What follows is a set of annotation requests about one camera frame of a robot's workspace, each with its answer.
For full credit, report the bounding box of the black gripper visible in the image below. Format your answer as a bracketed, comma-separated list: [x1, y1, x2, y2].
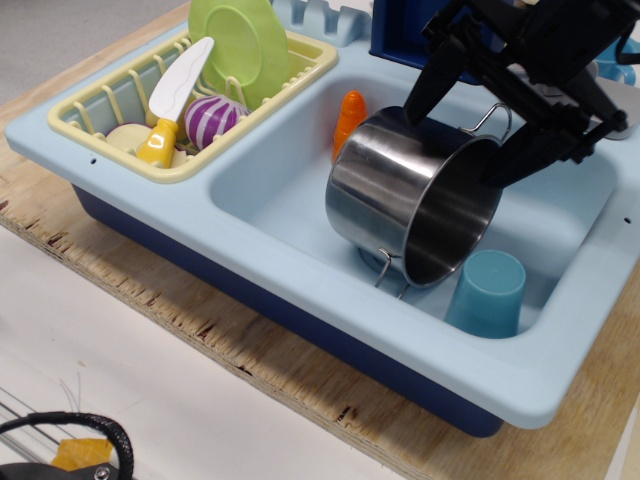
[403, 1, 639, 189]

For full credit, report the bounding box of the stainless steel pot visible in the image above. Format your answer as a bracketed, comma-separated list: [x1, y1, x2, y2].
[325, 106, 502, 288]

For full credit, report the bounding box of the light blue toy sink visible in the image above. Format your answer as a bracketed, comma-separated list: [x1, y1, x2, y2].
[5, 27, 639, 436]

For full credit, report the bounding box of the dark blue plastic box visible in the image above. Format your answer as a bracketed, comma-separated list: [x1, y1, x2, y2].
[369, 0, 489, 86]

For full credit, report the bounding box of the orange toy carrot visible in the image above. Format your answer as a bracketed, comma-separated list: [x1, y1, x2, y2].
[332, 90, 368, 163]

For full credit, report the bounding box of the grey toy faucet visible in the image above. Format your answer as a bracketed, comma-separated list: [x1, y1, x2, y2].
[509, 61, 639, 140]

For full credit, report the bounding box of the light blue utensil holder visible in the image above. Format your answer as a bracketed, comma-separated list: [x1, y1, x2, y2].
[271, 0, 372, 48]

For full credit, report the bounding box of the teal plastic cup upside down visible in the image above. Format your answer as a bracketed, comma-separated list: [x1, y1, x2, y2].
[444, 250, 526, 339]

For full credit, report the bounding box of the green plastic plate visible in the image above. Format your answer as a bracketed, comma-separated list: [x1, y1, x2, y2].
[188, 0, 290, 110]

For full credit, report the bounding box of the purple striped toy onion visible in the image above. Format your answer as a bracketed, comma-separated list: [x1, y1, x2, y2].
[184, 94, 251, 150]

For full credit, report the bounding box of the yellow dish drying rack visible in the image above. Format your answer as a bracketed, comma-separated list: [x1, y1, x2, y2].
[47, 28, 338, 183]

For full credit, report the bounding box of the wooden plywood board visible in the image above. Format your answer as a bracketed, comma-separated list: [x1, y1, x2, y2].
[0, 4, 640, 480]

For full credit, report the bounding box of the cream plastic plate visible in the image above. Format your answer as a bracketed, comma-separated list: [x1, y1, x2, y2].
[105, 122, 187, 169]

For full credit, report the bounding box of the yellow tape piece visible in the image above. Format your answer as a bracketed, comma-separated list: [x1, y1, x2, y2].
[50, 438, 114, 472]

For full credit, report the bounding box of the blue cup with handle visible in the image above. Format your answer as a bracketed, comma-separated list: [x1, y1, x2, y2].
[596, 40, 636, 86]

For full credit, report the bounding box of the white knife yellow handle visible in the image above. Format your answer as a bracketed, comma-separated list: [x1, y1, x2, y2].
[136, 37, 215, 168]

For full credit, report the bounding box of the black braided cable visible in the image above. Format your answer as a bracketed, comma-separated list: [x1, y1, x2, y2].
[0, 410, 133, 480]

